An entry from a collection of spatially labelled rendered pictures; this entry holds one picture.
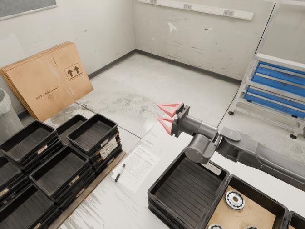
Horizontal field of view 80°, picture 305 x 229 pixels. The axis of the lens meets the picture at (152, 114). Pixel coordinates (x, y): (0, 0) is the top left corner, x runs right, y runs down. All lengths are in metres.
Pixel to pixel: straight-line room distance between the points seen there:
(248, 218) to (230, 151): 0.69
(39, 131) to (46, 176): 0.49
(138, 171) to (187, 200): 0.41
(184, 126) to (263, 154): 0.22
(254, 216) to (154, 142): 0.80
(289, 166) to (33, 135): 2.03
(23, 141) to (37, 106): 0.95
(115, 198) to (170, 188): 0.37
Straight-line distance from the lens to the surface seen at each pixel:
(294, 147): 2.96
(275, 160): 0.57
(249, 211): 1.23
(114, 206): 1.28
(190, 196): 1.16
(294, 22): 3.29
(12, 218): 2.03
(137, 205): 1.26
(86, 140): 1.90
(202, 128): 0.56
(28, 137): 2.16
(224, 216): 1.17
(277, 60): 2.53
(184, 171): 1.22
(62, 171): 1.91
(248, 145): 0.56
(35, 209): 1.97
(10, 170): 2.16
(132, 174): 1.35
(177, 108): 0.57
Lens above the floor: 1.88
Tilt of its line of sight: 43 degrees down
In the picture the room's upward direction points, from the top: straight up
